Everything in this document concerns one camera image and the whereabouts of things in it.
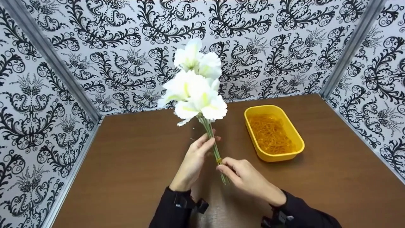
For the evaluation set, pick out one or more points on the person's right hand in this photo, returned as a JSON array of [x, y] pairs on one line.
[[253, 180]]

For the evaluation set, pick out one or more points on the person's left hand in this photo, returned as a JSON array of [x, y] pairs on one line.
[[191, 167]]

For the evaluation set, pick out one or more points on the person's right thumb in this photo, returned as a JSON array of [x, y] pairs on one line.
[[226, 173]]

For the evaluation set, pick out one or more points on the person's right forearm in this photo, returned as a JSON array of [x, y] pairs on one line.
[[307, 215]]

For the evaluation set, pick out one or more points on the person's left fingers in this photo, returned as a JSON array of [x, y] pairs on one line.
[[202, 144]]

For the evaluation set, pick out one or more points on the person's left forearm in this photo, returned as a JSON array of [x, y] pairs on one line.
[[171, 212]]

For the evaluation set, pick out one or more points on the white artificial flower bunch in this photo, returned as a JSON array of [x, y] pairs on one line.
[[196, 91]]

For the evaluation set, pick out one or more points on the single yellow rubber band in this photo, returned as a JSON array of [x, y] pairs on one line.
[[219, 161]]

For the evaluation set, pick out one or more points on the black wrist band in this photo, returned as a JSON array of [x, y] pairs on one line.
[[277, 218], [190, 202]]

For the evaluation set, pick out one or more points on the person's right index finger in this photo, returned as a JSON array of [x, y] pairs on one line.
[[234, 161]]

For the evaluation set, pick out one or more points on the pile of yellow rubber bands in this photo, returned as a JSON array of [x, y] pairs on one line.
[[272, 134]]

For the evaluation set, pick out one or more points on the yellow plastic tray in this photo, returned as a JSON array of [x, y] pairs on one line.
[[253, 111]]

